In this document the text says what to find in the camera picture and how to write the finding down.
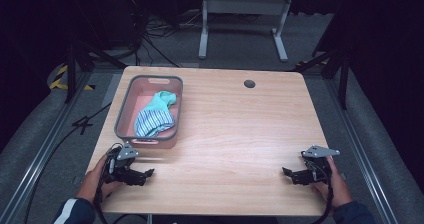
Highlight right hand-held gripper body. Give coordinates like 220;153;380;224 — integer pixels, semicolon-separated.
300;144;341;186

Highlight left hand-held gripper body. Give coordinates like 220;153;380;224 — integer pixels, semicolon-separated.
105;142;141;186

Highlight turquoise striped cloth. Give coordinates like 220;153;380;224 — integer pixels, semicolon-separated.
133;90;178;139

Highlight pink basket with grey rim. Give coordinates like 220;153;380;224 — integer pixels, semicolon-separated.
113;74;184;150

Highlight person's right hand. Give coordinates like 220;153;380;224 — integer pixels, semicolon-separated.
312;155;353;209

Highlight person's left hand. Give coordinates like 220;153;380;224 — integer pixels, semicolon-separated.
77;153;122;204

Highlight black tripod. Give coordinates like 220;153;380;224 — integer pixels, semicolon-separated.
294;47;352;111
63;38;128;104

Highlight yellow and black floor tape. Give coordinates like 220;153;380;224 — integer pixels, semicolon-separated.
49;64;97;92

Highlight white metal stand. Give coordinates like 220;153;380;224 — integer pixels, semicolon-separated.
198;0;295;64

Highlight right hand-held gripper cable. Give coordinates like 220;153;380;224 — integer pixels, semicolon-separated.
310;162;335;224

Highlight hand-held gripper cable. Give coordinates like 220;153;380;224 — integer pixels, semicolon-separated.
310;162;335;224
93;147;116;224

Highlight left hand-held gripper cable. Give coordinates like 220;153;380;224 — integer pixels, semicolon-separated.
93;147;116;224

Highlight aluminium floor rail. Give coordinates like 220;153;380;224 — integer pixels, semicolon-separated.
323;78;400;224
0;71;97;224

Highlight black floor cable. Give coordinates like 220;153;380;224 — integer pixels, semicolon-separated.
22;102;113;224

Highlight tangle of floor cables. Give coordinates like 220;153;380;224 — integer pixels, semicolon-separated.
132;8;205;68

